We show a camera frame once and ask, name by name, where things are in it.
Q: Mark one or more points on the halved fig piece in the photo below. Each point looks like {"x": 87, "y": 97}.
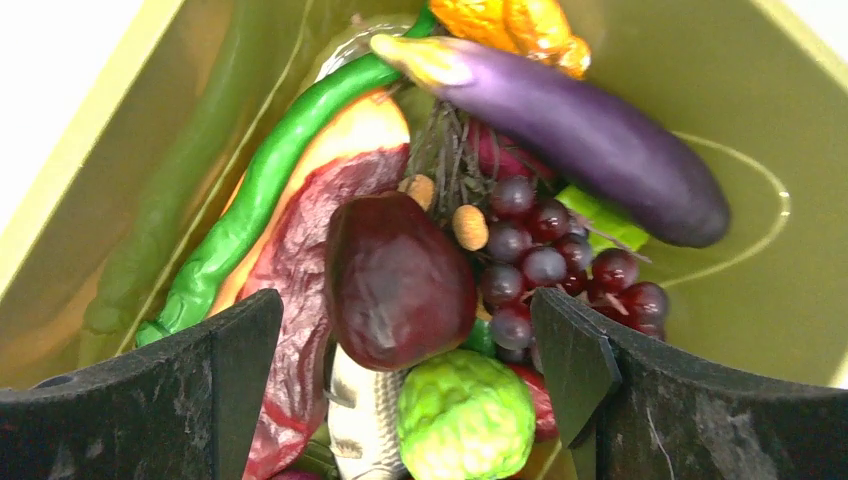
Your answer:
{"x": 363, "y": 150}

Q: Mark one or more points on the green long bean pod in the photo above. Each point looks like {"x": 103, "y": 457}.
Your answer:
{"x": 198, "y": 281}

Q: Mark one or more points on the red chili pepper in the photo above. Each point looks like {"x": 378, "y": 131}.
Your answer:
{"x": 546, "y": 428}

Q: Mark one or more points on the white garlic bulb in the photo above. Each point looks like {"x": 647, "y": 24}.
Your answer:
{"x": 362, "y": 420}

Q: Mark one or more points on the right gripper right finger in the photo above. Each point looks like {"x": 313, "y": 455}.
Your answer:
{"x": 628, "y": 406}

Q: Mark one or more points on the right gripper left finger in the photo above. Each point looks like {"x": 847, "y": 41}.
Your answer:
{"x": 183, "y": 407}

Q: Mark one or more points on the dark red grape bunch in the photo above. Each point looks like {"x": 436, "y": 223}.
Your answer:
{"x": 537, "y": 242}

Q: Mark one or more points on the olive green plastic bin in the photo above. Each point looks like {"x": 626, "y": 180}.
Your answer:
{"x": 90, "y": 254}

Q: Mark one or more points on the orange pumpkin piece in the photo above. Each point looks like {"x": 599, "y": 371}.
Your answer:
{"x": 536, "y": 29}

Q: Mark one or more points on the purple eggplant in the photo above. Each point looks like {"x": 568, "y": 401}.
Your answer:
{"x": 595, "y": 140}

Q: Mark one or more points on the green custard apple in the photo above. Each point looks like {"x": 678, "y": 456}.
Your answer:
{"x": 462, "y": 415}

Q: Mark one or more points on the brown longan cluster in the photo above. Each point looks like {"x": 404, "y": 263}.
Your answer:
{"x": 468, "y": 222}

